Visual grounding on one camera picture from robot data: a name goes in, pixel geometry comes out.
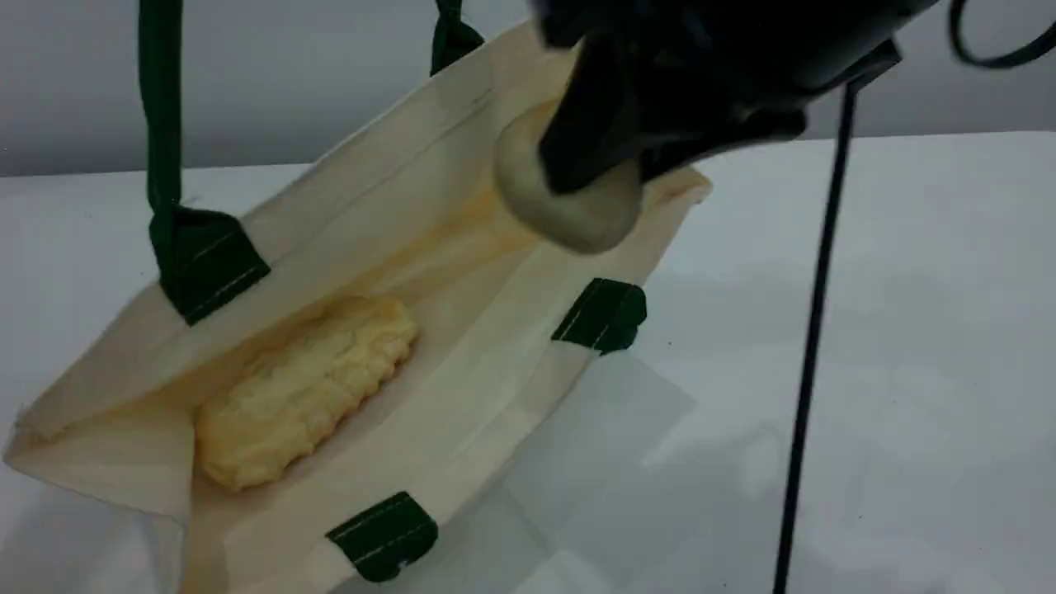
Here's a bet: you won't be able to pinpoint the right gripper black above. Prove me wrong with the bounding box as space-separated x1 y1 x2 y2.
536 0 941 195

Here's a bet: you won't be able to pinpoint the looped black cable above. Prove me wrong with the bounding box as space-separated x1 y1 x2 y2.
947 0 1056 68

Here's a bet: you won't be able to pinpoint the round beige egg yolk pastry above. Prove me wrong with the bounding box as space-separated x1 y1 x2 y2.
493 99 644 254

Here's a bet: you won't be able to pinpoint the yellow corn cob toy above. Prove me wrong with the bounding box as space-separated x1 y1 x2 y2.
194 297 420 492

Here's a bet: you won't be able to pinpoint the thin straight black cable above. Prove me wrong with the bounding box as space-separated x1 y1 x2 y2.
771 78 860 594

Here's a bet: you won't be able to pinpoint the white canvas bag green handles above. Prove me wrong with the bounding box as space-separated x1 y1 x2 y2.
4 0 712 594

